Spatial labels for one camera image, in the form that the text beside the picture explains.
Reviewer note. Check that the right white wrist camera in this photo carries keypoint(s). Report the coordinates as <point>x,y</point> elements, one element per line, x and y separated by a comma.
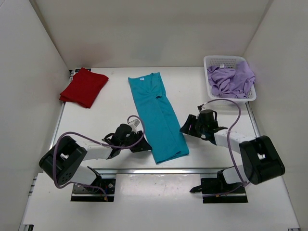
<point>202,107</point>

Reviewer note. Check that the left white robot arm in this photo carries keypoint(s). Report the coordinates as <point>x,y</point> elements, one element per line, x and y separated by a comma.
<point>63,161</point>

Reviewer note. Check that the white plastic laundry basket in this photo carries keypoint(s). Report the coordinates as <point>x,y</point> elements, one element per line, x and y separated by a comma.
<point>229,62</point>

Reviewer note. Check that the lavender t-shirt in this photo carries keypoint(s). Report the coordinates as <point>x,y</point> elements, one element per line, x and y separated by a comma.
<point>234,83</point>

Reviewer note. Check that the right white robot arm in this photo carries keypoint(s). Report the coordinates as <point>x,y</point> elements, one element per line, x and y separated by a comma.
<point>260,160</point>

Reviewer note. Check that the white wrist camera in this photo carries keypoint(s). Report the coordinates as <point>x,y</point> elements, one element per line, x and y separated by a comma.
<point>202,107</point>
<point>134,124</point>

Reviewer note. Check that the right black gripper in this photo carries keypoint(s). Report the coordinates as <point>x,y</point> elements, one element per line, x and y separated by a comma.
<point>188,128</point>

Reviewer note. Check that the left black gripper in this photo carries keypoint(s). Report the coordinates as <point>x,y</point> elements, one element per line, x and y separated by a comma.
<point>142,146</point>

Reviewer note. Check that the teal t-shirt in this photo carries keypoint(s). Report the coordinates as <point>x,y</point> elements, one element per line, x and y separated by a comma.
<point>162,128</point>

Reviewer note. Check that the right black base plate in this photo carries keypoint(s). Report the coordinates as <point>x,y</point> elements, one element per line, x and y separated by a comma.
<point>217,191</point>

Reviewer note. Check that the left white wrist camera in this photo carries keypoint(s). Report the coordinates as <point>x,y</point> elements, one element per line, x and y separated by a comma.
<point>134,124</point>

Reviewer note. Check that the red t-shirt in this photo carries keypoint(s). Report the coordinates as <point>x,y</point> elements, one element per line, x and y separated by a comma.
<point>84,88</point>

